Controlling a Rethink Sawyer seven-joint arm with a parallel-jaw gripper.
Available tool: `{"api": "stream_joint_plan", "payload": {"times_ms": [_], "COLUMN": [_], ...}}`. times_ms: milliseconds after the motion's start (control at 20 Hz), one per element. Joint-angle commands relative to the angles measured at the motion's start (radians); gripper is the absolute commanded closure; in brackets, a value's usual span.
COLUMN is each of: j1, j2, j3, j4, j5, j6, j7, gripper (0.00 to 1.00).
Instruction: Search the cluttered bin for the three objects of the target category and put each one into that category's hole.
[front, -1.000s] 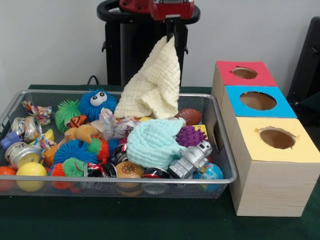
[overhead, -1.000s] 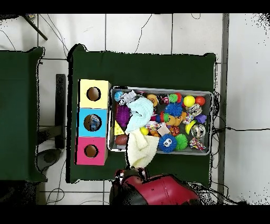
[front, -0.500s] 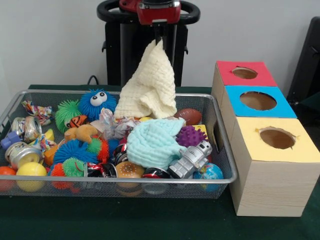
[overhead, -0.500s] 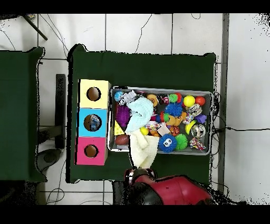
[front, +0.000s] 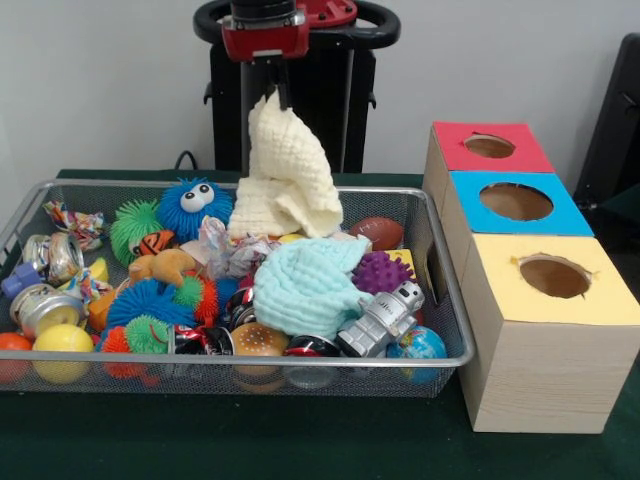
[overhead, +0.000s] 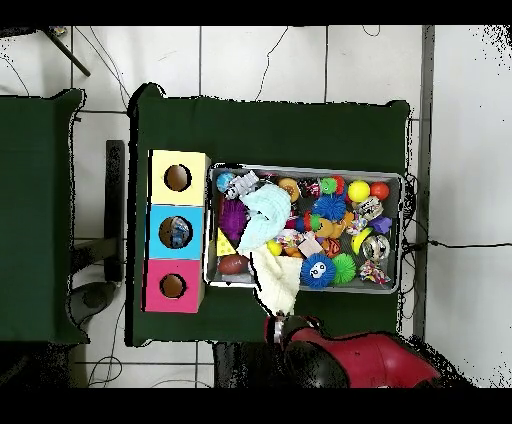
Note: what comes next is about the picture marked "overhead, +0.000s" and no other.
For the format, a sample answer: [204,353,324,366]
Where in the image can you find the shallow wire mesh bin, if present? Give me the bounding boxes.
[203,162,404,295]

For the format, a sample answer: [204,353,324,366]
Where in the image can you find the smooth yellow ball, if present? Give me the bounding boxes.
[346,179,372,204]

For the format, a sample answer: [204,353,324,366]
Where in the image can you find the black floor cable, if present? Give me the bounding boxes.
[403,238,512,251]

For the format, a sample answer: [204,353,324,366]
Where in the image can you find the crushed clear plastic bottle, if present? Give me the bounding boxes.
[169,217,192,248]

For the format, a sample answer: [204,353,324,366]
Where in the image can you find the wooden box three holes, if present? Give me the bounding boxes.
[141,149,212,314]

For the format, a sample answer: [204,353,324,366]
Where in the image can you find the black tripod leg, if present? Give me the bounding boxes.
[39,26,92,78]

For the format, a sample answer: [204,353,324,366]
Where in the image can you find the green spiky rubber ball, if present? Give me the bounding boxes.
[330,252,357,286]

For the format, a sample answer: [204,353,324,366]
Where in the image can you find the cream waffle cloth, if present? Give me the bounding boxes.
[249,243,304,317]

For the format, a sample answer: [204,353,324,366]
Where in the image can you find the blue globe ball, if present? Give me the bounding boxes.
[215,172,235,194]

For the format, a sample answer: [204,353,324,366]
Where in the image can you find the silver toy robot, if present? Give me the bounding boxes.
[224,169,260,201]

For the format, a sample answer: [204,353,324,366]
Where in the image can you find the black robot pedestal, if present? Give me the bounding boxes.
[213,341,287,388]

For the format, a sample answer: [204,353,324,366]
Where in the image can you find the dark green side table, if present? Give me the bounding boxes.
[0,88,87,345]

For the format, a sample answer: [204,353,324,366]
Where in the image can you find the purple spiky ball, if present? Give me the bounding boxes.
[218,198,251,243]

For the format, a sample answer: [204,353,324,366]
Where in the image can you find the blue fuzzy googly-eye ball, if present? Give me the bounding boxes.
[299,252,337,290]

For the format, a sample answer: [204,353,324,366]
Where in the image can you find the small brown football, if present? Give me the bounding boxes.
[217,254,251,276]

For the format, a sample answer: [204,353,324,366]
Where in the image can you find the dark green table cloth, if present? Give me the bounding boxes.
[125,82,411,355]

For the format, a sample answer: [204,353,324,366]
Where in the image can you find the mint green waffle cloth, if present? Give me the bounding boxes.
[237,183,293,253]

